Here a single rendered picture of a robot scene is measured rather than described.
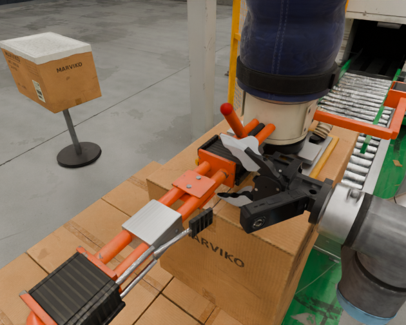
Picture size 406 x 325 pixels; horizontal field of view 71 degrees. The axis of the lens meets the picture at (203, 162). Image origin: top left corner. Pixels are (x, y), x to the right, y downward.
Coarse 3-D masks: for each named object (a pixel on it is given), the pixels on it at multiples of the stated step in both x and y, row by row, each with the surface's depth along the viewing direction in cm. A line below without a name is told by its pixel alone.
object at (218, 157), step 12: (204, 144) 57; (216, 144) 59; (204, 156) 55; (216, 156) 53; (228, 156) 55; (216, 168) 55; (228, 168) 53; (240, 168) 52; (228, 180) 54; (240, 180) 55
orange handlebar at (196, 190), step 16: (320, 112) 71; (400, 112) 71; (272, 128) 66; (352, 128) 68; (368, 128) 66; (384, 128) 65; (192, 176) 51; (224, 176) 52; (176, 192) 49; (192, 192) 48; (208, 192) 49; (192, 208) 46; (112, 240) 41; (128, 240) 41; (96, 256) 38; (112, 256) 39; (128, 256) 39; (32, 320) 32
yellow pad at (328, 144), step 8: (312, 136) 79; (328, 136) 84; (320, 144) 80; (328, 144) 81; (320, 152) 77; (328, 152) 78; (288, 160) 75; (320, 160) 76; (304, 168) 72; (312, 168) 72; (320, 168) 73; (312, 176) 70
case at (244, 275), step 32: (224, 128) 92; (192, 160) 79; (160, 192) 72; (224, 224) 63; (288, 224) 60; (192, 256) 79; (224, 256) 69; (256, 256) 62; (288, 256) 56; (192, 288) 90; (224, 288) 78; (256, 288) 68; (288, 288) 72; (256, 320) 76
